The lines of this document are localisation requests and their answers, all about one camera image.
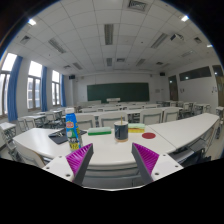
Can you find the blue curtain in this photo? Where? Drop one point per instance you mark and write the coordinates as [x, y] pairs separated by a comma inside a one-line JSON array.
[[63, 97], [43, 89], [12, 88]]

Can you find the blue curtain far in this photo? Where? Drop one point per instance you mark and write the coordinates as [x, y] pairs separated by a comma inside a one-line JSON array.
[[63, 97]]

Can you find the white chair back right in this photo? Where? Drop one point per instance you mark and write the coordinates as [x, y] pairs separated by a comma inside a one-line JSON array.
[[151, 116]]

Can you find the white chair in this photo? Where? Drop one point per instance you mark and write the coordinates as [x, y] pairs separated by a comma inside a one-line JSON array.
[[108, 119], [151, 116]]

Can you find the yellow green sponge block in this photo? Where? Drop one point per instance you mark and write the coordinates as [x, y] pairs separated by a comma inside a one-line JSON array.
[[136, 128]]

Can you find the green chalkboard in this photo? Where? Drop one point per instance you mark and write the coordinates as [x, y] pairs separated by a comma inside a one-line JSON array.
[[126, 92]]

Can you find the blue plastic water bottle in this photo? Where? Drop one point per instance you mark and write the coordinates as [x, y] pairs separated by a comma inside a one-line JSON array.
[[72, 130]]

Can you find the blue curtain middle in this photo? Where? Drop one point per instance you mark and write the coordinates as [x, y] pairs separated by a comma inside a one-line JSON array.
[[43, 89]]

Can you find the white desk right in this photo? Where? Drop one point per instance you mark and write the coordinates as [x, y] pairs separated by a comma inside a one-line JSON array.
[[182, 132]]

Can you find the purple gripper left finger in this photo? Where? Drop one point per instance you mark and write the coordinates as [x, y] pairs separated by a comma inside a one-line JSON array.
[[79, 161]]

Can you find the red round coaster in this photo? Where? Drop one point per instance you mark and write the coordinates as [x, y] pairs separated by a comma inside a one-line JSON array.
[[148, 135]]

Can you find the dark blue cup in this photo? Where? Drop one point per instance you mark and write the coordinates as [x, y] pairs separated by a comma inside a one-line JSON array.
[[121, 130]]

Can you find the white desk front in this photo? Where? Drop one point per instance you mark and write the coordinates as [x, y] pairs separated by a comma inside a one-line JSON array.
[[107, 151]]

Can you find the blue curtain left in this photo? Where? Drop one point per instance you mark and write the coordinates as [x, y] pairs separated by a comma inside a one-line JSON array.
[[12, 88]]

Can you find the white desk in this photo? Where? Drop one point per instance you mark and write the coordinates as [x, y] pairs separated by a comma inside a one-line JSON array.
[[107, 151], [182, 132]]

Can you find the black notebook on desk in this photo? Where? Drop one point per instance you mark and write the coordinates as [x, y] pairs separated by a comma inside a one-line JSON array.
[[61, 136]]

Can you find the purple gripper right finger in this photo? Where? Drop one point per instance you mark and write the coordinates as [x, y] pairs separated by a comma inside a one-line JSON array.
[[146, 160]]

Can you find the ceiling projector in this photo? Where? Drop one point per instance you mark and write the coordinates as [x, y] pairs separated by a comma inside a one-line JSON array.
[[177, 37]]

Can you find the white chair back centre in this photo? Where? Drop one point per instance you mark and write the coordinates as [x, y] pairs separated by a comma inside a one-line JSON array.
[[108, 119]]

